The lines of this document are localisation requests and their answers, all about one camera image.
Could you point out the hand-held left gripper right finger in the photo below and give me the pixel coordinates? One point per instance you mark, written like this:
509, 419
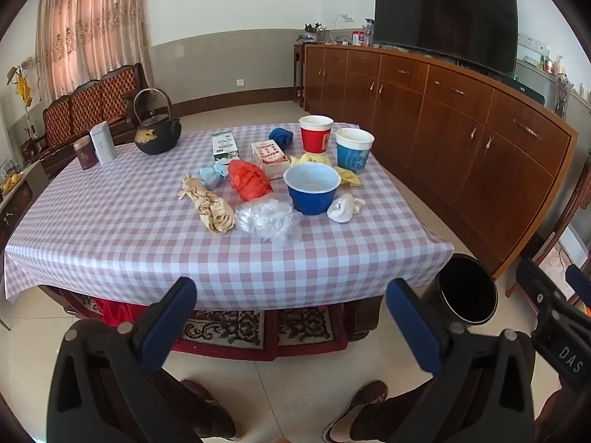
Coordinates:
413, 327

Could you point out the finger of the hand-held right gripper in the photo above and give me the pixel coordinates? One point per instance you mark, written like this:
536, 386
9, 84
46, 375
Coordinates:
535, 281
578, 281

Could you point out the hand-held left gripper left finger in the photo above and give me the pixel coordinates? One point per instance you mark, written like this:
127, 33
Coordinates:
171, 318

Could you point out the black trash bin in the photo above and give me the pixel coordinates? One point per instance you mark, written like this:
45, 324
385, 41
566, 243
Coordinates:
466, 290

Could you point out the red plastic bag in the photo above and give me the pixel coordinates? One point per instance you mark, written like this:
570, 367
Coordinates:
249, 180

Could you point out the green white carton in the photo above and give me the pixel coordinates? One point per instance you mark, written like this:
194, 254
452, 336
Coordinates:
225, 147

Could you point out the blue paper cup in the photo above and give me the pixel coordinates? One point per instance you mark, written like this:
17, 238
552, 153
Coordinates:
353, 157

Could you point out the red paper cup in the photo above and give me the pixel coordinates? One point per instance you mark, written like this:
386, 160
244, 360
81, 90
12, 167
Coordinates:
315, 140

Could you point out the blue cloth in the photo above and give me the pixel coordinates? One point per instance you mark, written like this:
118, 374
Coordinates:
281, 137

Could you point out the red patterned rug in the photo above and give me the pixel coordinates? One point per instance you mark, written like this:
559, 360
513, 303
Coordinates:
231, 332

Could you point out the person's right leg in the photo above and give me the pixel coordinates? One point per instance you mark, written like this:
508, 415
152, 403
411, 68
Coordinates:
397, 410

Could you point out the person's leg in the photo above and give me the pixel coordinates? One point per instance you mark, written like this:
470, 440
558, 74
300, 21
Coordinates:
184, 406
397, 410

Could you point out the checked tablecloth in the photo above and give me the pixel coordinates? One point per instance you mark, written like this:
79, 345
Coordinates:
138, 240

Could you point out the person's left leg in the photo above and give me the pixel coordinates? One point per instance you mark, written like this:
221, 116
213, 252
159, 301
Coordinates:
184, 406

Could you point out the person's right shoe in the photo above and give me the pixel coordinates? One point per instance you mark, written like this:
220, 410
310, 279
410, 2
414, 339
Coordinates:
355, 410

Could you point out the person's shoe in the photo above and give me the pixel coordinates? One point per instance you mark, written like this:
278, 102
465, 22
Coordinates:
217, 420
355, 410

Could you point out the person's left shoe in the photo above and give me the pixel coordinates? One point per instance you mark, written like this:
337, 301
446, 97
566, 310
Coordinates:
217, 420

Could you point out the beige crumpled cloth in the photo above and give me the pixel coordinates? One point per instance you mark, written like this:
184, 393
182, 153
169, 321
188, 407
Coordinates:
214, 210

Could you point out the clear crumpled plastic bag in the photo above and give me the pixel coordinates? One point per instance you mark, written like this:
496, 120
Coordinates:
265, 221

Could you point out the white crumpled tissue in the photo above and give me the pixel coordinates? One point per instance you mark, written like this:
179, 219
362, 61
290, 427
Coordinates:
341, 208

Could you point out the blue plastic bowl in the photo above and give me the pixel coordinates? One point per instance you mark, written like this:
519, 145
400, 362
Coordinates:
311, 200

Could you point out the yellow cloth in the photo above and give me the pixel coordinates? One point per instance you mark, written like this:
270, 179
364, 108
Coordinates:
348, 177

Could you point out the wooden sideboard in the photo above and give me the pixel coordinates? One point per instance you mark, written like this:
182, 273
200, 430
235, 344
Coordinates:
438, 138

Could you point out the black iron teapot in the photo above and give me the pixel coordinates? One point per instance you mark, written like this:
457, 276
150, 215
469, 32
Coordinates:
157, 136

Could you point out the brown tea tin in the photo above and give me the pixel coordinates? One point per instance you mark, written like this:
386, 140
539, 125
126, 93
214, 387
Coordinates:
85, 154

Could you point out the glass vase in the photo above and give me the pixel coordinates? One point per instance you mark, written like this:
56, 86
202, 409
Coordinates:
562, 97

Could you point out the white tea tin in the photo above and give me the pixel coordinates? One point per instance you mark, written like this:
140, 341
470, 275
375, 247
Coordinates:
102, 145

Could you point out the black set-top box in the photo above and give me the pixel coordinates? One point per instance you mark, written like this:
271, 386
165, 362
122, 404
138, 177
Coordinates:
524, 92

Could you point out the red white box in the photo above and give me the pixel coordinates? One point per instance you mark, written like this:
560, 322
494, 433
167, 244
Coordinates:
270, 157

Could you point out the low wooden cabinet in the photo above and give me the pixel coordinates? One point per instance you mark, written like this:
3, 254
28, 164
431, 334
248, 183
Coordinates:
18, 203

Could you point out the wooden bench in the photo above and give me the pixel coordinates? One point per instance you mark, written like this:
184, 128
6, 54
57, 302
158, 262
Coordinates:
87, 106

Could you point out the coat rack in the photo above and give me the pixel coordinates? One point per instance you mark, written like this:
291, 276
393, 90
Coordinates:
21, 87

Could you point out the black television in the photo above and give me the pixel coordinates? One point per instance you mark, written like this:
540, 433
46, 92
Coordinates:
443, 14

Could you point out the red lid jar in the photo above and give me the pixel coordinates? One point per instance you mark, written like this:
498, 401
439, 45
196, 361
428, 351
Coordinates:
356, 38

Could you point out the clear spray bottle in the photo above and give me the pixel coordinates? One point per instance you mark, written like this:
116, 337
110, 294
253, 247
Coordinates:
368, 34

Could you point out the beige curtain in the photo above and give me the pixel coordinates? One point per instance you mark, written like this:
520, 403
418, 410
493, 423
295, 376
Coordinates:
92, 27

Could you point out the small potted plant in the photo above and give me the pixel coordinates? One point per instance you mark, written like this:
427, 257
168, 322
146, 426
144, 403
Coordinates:
311, 34

